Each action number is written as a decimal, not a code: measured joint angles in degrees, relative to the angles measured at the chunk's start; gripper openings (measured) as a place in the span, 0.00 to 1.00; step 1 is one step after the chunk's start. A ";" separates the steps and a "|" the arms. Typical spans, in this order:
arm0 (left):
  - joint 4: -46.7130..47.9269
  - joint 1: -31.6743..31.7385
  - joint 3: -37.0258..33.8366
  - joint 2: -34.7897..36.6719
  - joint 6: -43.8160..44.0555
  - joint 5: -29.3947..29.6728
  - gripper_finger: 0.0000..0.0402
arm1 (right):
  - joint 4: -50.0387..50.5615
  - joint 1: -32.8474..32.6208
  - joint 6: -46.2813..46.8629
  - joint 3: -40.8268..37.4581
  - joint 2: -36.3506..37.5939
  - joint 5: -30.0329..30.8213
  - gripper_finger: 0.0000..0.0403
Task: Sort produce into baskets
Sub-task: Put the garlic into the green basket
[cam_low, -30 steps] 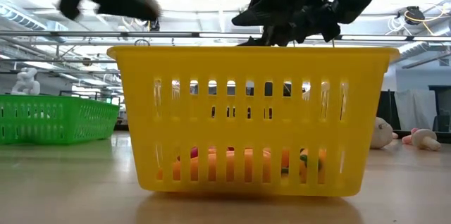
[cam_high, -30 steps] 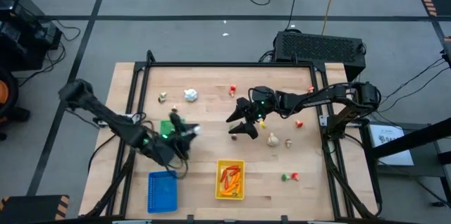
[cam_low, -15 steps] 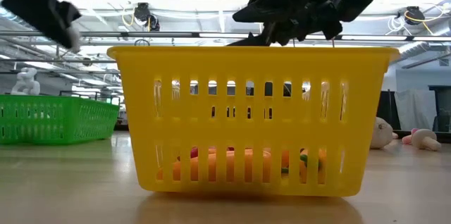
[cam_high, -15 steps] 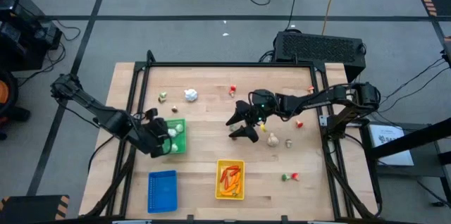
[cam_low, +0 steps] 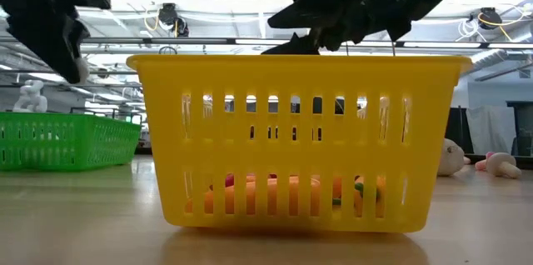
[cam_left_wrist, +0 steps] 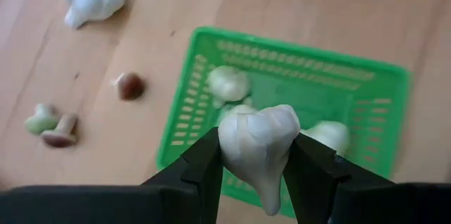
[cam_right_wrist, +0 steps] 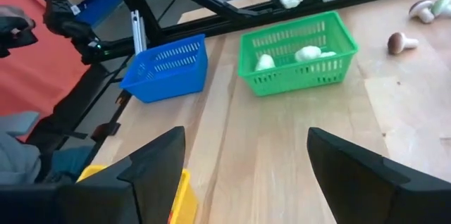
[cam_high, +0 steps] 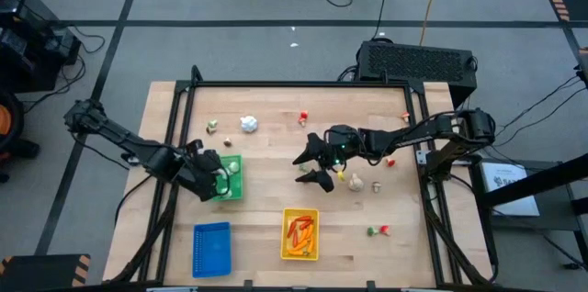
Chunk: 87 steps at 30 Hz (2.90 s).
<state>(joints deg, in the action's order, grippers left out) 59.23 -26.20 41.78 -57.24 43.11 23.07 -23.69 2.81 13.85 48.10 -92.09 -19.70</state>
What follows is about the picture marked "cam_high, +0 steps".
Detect black stand beam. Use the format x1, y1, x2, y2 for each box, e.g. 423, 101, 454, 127
472, 152, 588, 210

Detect white toy garlic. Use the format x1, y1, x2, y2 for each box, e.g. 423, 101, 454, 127
347, 173, 365, 193

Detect black equipment rack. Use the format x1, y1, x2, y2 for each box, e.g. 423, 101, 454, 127
0, 0, 83, 94

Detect yellow plastic basket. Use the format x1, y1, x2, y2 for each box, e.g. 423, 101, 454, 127
280, 208, 321, 262

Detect orange and black machine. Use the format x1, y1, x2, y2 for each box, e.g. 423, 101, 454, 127
0, 89, 41, 183

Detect white paper sheet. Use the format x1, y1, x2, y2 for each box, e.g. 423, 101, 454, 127
480, 162, 541, 218

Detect black table frame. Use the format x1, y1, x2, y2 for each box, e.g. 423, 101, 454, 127
104, 64, 501, 286

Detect black floor cable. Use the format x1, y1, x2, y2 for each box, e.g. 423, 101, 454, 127
22, 25, 107, 114
493, 73, 588, 146

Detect black hanging cable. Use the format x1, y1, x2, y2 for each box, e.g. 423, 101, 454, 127
370, 0, 394, 41

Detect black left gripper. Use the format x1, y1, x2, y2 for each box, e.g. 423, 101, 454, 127
175, 140, 231, 202

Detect black computer case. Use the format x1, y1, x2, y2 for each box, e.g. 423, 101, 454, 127
356, 39, 479, 110

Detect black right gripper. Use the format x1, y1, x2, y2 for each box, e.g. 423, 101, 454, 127
292, 124, 368, 194

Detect blue plastic basket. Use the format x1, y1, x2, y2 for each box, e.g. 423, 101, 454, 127
192, 221, 232, 279

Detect green plastic basket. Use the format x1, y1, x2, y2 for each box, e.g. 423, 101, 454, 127
211, 153, 243, 202

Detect hazard striped block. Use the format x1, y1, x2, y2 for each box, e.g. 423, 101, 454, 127
0, 253, 92, 292

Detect white toy cauliflower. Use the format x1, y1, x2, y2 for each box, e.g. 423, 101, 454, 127
240, 115, 259, 134

